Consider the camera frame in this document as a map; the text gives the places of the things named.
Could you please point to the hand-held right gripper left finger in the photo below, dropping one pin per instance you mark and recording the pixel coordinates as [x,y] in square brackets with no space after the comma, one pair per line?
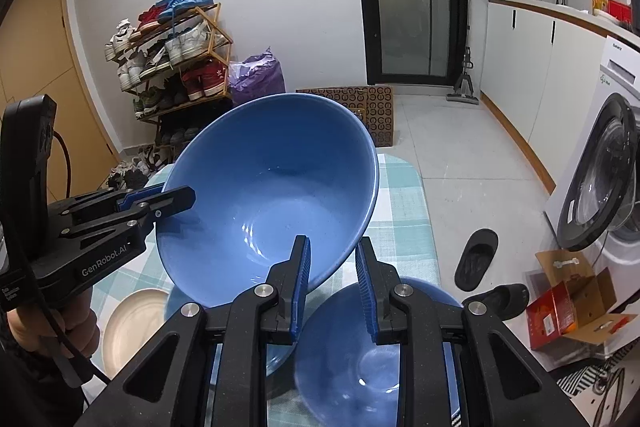
[300,287]

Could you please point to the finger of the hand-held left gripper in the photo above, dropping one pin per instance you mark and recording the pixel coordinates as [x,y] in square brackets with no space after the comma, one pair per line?
[170,202]
[137,199]

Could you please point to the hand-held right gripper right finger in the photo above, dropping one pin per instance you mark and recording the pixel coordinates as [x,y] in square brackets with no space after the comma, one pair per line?
[365,292]

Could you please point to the blue bowl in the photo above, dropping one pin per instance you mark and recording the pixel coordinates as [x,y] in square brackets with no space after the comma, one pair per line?
[279,359]
[340,357]
[280,207]

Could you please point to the cream plate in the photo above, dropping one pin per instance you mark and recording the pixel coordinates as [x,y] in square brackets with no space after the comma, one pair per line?
[135,327]

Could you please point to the person's left forearm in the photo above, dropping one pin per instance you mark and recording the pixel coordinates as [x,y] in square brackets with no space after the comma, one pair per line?
[35,392]

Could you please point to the person's left hand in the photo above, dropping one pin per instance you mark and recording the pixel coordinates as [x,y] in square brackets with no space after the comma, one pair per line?
[80,322]

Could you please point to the scattered shoes pile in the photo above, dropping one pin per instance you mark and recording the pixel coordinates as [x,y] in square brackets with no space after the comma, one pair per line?
[135,172]

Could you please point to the teal checked tablecloth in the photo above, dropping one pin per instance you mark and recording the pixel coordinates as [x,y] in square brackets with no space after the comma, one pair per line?
[400,217]

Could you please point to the black slipper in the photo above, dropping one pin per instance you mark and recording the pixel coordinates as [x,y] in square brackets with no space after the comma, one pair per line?
[477,257]
[497,299]

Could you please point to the purple plastic bag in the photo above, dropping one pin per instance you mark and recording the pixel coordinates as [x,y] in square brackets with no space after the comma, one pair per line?
[257,79]

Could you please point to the wooden door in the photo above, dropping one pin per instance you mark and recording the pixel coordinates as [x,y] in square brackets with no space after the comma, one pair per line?
[30,47]

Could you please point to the wooden shoe rack with shoes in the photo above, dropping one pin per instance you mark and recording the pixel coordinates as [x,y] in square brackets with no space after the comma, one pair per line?
[192,42]

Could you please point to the brown patterned door mat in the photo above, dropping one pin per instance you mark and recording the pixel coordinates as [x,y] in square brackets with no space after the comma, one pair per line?
[380,107]

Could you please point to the red carton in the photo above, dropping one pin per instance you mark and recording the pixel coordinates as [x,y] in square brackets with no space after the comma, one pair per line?
[552,317]

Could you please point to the grey floor mop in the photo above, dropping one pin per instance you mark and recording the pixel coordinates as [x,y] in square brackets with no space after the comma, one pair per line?
[465,87]

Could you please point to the open cardboard box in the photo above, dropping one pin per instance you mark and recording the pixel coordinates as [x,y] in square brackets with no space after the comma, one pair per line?
[595,292]

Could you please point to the black white striped rug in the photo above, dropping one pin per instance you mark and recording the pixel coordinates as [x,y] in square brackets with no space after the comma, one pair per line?
[590,382]

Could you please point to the white kitchen counter cabinet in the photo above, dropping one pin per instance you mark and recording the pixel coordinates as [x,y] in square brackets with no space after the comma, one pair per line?
[525,72]

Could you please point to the white washing machine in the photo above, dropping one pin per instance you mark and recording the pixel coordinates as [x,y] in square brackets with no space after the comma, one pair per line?
[615,72]

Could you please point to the red box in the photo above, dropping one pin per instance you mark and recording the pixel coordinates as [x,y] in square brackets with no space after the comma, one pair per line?
[621,11]

